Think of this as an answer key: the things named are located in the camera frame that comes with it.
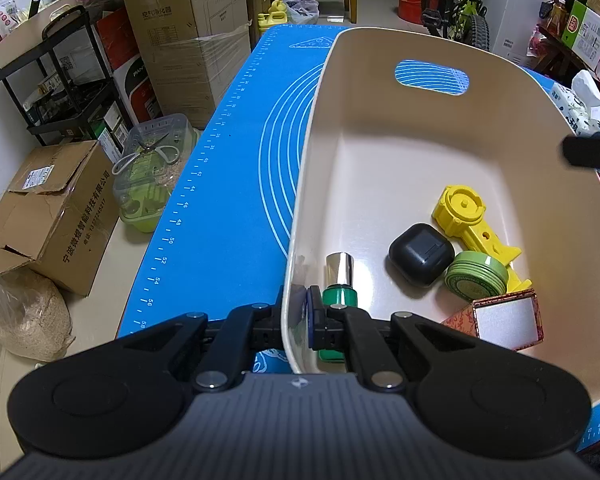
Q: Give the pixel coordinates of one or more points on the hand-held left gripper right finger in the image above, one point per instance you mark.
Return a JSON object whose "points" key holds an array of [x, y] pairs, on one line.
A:
{"points": [[312, 317]]}

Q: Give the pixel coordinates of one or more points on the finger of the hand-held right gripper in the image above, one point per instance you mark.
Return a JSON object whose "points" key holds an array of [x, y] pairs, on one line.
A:
{"points": [[592, 152]]}

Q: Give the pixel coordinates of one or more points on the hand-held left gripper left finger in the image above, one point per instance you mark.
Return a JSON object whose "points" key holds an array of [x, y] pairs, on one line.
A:
{"points": [[267, 327]]}

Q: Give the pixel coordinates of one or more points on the green bottle with silver cap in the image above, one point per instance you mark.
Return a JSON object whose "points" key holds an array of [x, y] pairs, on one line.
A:
{"points": [[339, 294]]}

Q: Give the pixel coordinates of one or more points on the black earbuds case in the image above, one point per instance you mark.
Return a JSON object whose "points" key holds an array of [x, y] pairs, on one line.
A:
{"points": [[420, 255]]}

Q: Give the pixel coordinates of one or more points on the yellow plastic part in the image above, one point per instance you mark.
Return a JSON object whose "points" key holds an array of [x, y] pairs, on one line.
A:
{"points": [[462, 210]]}

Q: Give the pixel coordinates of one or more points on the green round tin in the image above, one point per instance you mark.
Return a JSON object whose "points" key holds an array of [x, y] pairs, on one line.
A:
{"points": [[475, 277]]}

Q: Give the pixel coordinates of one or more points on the beige plastic basket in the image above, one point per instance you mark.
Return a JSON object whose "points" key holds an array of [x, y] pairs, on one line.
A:
{"points": [[405, 135]]}

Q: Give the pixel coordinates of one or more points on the red patterned gift box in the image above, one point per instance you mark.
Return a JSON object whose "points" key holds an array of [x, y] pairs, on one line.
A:
{"points": [[505, 320]]}

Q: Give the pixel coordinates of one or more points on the white tissue box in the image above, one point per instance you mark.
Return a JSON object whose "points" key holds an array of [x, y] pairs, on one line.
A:
{"points": [[575, 105]]}

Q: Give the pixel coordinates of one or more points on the green white carton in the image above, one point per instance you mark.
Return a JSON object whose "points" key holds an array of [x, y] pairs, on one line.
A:
{"points": [[582, 35]]}

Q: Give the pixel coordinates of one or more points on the blue silicone baking mat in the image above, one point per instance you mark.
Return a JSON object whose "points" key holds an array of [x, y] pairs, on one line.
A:
{"points": [[245, 185]]}

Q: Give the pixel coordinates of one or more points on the white freezer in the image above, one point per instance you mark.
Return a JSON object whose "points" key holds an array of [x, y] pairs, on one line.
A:
{"points": [[525, 15]]}

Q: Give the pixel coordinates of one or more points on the green clear plastic container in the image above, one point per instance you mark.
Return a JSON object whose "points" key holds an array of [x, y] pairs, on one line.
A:
{"points": [[150, 195]]}

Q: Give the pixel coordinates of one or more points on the green black bicycle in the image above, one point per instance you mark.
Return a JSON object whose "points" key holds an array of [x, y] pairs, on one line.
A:
{"points": [[467, 10]]}

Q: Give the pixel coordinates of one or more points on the grain sack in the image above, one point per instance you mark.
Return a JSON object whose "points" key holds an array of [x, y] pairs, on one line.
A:
{"points": [[25, 320]]}

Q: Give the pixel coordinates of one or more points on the torn cardboard box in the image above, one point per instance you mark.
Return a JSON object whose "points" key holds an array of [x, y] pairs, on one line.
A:
{"points": [[55, 210]]}

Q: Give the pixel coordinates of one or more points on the black red appliance box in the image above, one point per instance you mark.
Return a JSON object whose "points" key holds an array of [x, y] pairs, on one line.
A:
{"points": [[140, 95]]}

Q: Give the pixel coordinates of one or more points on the large printed cardboard box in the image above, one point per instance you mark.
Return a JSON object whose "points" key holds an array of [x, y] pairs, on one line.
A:
{"points": [[195, 35]]}

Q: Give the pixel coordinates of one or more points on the yellow plastic jug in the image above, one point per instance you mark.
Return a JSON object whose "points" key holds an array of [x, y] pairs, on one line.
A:
{"points": [[272, 17]]}

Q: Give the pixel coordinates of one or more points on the clear plastic bag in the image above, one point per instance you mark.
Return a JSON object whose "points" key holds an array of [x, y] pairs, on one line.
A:
{"points": [[302, 7]]}

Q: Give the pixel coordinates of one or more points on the black metal cart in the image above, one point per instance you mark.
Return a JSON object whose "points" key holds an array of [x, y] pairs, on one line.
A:
{"points": [[60, 95]]}

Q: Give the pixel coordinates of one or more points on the red cardboard box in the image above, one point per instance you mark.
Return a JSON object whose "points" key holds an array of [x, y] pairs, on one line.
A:
{"points": [[117, 40]]}

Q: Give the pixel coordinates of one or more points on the beige box on cart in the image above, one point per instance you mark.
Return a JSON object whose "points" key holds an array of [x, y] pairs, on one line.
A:
{"points": [[35, 30]]}

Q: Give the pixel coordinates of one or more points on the small plastic bottle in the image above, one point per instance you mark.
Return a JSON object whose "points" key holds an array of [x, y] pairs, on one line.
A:
{"points": [[5, 15]]}

